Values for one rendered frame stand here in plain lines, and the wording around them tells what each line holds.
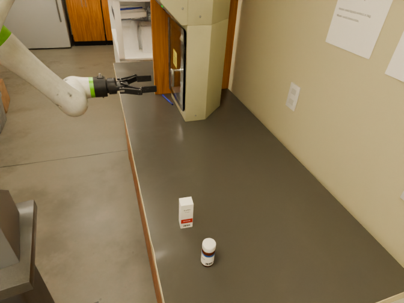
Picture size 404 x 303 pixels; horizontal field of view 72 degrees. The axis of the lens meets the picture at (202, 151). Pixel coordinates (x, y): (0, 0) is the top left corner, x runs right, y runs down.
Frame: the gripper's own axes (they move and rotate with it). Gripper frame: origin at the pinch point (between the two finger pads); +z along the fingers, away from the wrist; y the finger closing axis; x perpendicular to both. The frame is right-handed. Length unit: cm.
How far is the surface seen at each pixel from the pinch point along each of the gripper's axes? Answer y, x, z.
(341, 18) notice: -47, -37, 58
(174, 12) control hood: -6.2, -32.1, 9.6
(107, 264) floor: -14, 114, -36
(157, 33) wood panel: 30.9, -15.7, 9.7
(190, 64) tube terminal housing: -6.2, -10.2, 17.7
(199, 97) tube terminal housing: -6.2, 6.5, 23.1
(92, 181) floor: 72, 114, -44
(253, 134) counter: -26, 20, 46
